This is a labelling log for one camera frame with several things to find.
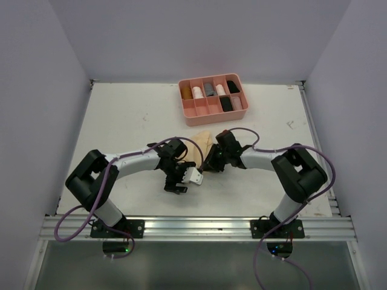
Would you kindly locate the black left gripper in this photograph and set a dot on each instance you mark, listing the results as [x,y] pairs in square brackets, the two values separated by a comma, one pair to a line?
[170,183]

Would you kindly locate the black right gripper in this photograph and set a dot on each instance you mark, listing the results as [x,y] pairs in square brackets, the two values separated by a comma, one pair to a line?
[210,162]

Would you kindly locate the beige underwear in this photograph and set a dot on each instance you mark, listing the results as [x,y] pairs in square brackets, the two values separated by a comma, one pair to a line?
[204,140]

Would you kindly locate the black underwear orange trim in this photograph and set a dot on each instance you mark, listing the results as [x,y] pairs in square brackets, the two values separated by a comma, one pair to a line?
[226,103]

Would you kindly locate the pink underwear cream waistband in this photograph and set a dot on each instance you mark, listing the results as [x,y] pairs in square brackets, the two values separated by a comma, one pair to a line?
[236,101]

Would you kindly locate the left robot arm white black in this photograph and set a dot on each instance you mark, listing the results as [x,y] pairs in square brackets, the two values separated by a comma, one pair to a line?
[92,180]

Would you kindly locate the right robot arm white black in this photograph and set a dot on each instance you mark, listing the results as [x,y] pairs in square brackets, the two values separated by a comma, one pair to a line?
[298,172]

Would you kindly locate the brown rolled underwear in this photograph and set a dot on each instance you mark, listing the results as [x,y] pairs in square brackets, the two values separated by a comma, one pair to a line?
[186,93]

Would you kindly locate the grey rolled underwear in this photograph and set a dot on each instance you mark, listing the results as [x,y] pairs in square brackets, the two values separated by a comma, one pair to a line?
[209,90]

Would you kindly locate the black rolled underwear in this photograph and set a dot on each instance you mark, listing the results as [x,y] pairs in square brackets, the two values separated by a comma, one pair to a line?
[233,88]

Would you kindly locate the pink divided organizer tray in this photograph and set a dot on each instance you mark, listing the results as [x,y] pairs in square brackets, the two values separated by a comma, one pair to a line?
[208,110]

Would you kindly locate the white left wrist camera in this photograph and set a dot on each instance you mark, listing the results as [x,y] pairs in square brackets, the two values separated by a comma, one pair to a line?
[192,176]

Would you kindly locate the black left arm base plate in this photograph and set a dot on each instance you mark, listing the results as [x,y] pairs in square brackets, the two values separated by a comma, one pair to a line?
[134,227]

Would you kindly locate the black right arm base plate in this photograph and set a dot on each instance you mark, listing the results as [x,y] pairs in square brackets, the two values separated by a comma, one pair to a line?
[259,227]

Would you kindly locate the aluminium table frame rail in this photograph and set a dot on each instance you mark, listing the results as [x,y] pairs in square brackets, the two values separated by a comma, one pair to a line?
[126,117]

